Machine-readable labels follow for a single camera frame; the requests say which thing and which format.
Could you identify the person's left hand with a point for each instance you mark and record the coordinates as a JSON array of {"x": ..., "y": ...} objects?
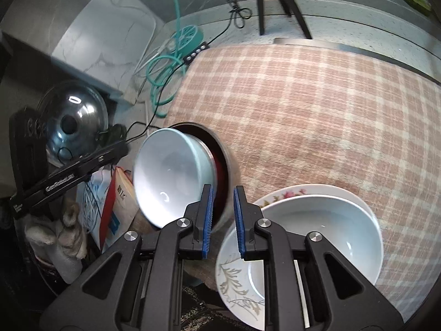
[{"x": 65, "y": 238}]

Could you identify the glass pot lid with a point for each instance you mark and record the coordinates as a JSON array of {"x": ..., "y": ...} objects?
[{"x": 72, "y": 124}]

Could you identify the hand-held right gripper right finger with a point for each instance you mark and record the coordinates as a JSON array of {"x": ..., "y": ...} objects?
[{"x": 238, "y": 220}]

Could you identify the white plastic bag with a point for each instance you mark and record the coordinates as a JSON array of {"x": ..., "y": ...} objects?
[{"x": 91, "y": 203}]

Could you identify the teal round disc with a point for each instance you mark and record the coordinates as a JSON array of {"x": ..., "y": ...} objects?
[{"x": 189, "y": 36}]

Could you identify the red and white box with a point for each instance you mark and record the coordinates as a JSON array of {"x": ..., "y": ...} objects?
[{"x": 117, "y": 210}]

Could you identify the white ceramic bowl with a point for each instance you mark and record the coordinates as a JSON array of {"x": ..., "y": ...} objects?
[
  {"x": 165, "y": 172},
  {"x": 310, "y": 234}
]

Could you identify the beige checked cloth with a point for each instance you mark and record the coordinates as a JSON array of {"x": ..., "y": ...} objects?
[{"x": 310, "y": 117}]

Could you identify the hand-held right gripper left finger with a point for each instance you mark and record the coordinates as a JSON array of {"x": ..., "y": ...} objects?
[{"x": 208, "y": 220}]

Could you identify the large steel bowl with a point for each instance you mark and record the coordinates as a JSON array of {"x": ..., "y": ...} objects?
[{"x": 228, "y": 186}]

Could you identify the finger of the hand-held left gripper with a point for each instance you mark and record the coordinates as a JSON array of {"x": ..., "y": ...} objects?
[{"x": 106, "y": 155}]

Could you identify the dark suction mount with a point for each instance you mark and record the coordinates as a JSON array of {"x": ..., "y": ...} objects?
[{"x": 113, "y": 133}]

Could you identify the white plate with leaf print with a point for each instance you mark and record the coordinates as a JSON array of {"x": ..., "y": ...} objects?
[{"x": 234, "y": 275}]

